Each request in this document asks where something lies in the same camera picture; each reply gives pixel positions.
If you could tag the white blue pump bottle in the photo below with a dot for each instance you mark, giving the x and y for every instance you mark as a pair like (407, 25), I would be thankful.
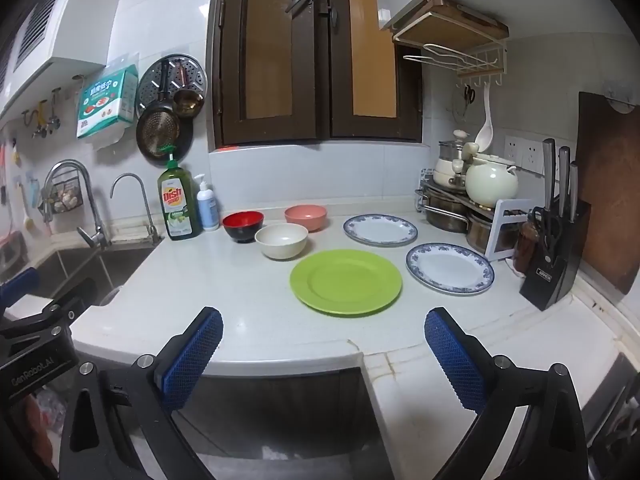
(207, 210)

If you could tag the small brass ladle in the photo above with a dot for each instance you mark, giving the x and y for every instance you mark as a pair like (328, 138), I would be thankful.
(189, 102)

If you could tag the red bowl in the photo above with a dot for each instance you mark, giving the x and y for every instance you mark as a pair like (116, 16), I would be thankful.
(243, 232)

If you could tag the black knife block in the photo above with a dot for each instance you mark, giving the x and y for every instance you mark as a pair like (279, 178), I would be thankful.
(550, 280)

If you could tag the black kitchen scissors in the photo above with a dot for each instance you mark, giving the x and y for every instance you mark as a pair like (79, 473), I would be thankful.
(547, 230)

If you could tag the light wooden cutting board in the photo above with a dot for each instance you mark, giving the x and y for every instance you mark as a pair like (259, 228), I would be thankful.
(450, 25)

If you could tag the metal pot rack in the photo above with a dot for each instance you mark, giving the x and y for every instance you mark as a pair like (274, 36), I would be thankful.
(500, 230)

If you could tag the white hanging ladle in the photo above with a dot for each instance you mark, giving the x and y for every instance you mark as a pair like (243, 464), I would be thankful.
(484, 135)

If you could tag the paper towel box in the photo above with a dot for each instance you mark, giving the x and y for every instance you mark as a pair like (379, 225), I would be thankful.
(105, 105)

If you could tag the large steel kitchen faucet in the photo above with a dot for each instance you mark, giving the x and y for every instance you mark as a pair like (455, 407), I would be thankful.
(95, 210)

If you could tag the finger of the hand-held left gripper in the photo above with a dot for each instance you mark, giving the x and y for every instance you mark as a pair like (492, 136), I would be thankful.
(20, 284)
(75, 296)

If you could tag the white wall socket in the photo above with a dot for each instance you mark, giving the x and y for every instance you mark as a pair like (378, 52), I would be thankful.
(515, 150)

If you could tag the green plate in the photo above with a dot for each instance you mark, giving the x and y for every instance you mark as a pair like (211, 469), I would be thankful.
(345, 282)

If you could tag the black frying pan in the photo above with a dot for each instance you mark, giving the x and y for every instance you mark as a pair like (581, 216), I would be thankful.
(186, 135)

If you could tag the blue floral patterned plate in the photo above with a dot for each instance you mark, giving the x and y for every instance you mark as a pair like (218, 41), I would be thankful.
(380, 230)
(450, 267)

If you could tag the round metal steamer plate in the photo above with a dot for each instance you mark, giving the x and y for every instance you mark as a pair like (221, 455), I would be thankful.
(150, 85)

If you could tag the white plate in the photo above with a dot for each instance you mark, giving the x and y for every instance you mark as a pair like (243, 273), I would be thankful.
(281, 246)

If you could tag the stainless steel sink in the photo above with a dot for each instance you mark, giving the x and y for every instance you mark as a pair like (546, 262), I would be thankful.
(75, 265)

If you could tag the green dish soap bottle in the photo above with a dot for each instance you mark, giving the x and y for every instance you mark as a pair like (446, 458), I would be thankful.
(179, 205)

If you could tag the pink bowl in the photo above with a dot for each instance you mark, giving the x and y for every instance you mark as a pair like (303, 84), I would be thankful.
(306, 221)

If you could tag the brown wooden window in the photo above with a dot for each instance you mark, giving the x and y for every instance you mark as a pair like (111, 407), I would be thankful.
(275, 60)

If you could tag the brass strainer ladle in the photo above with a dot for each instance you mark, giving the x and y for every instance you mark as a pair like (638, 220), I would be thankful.
(157, 132)

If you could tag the thin gooseneck faucet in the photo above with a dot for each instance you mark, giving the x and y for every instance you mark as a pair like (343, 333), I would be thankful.
(148, 215)

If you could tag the stainless steel pot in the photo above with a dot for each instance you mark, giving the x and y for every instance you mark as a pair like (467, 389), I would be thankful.
(480, 235)
(445, 212)

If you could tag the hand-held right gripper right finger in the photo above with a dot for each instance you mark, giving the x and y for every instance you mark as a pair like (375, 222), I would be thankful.
(455, 365)

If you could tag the small cream pot with lid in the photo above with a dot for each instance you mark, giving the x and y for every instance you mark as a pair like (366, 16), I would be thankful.
(445, 170)

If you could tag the large cream ceramic pot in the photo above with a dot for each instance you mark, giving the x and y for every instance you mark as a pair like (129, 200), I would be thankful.
(492, 185)

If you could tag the dark wooden cutting board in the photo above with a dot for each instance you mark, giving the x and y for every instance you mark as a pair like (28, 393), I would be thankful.
(610, 185)

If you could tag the white range hood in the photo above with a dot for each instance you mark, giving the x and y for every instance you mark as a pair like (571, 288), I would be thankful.
(65, 20)

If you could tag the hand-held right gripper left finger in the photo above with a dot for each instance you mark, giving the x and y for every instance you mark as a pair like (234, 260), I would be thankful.
(192, 362)

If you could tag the brown glass bottle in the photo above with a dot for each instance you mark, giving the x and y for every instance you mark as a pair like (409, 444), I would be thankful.
(525, 250)

